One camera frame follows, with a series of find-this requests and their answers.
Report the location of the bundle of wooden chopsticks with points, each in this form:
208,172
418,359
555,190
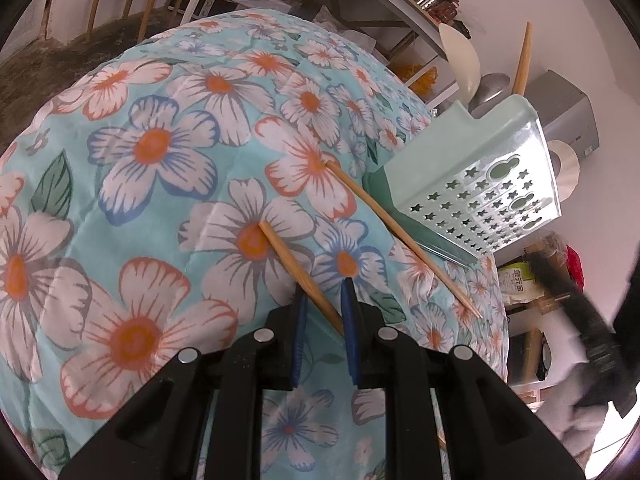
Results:
522,60

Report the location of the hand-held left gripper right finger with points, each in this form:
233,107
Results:
350,332

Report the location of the white plastic spoon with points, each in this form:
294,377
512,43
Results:
565,170

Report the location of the white and green rice sack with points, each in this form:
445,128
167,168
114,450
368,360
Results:
515,282

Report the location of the yellow plastic bag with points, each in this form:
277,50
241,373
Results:
420,77

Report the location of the red plastic bag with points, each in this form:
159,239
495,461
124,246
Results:
574,267

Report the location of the metal spoon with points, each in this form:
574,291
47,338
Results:
490,94

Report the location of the floral light blue blanket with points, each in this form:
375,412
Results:
150,210

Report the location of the cream plastic ladle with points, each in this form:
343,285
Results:
462,65

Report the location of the grey refrigerator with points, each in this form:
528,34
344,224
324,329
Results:
565,105

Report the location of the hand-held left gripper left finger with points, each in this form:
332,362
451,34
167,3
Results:
300,332

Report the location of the mint green utensil holder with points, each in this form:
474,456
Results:
475,160

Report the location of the tan bamboo chopstick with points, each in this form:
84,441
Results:
290,266
400,240

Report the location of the white desk with wooden top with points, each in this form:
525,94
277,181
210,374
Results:
390,15

